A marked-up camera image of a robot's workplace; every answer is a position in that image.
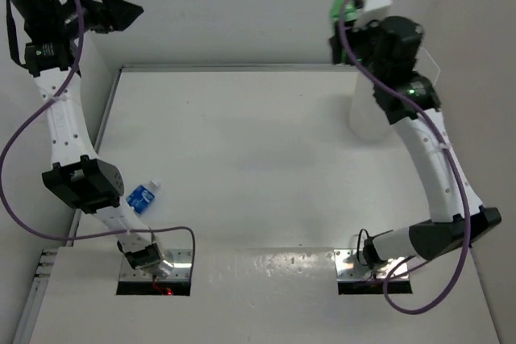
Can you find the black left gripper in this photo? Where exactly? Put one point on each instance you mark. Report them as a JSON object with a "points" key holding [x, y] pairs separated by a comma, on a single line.
{"points": [[112, 13]]}

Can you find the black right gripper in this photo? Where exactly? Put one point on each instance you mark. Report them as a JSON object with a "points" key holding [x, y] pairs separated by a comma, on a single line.
{"points": [[335, 43]]}

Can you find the blue label small bottle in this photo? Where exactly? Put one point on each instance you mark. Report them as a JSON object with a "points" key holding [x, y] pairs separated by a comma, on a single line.
{"points": [[143, 196]]}

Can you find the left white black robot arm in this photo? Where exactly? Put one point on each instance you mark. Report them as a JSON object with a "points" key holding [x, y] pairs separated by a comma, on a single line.
{"points": [[77, 176]]}

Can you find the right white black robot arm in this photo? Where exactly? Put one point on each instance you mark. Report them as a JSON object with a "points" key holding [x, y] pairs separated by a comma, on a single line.
{"points": [[385, 52]]}

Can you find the white translucent plastic bin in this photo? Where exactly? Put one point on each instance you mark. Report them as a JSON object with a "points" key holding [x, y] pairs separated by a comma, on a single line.
{"points": [[366, 119]]}

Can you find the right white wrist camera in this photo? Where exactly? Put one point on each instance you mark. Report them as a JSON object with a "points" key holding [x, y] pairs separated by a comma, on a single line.
{"points": [[368, 11]]}

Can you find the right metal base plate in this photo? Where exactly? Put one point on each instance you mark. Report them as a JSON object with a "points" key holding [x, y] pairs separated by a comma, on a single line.
{"points": [[349, 269]]}

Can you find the metal base plate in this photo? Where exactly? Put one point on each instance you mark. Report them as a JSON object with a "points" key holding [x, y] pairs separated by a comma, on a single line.
{"points": [[175, 268], [349, 269]]}

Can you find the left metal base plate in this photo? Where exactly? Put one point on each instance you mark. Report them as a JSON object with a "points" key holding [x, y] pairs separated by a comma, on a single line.
{"points": [[175, 268]]}

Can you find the aluminium frame rail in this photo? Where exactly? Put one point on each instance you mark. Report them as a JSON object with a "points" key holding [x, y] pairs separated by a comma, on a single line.
{"points": [[43, 270]]}

